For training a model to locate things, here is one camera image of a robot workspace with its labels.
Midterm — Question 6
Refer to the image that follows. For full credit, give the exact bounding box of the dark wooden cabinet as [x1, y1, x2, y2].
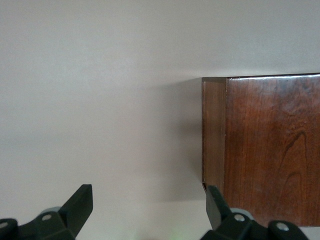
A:
[201, 72, 320, 228]

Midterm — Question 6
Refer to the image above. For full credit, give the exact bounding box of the paper table cover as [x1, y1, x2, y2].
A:
[0, 0, 320, 240]

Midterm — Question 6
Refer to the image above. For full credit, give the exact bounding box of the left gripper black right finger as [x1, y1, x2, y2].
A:
[199, 184, 307, 240]

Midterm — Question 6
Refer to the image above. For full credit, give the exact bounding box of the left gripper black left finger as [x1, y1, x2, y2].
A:
[0, 184, 94, 240]

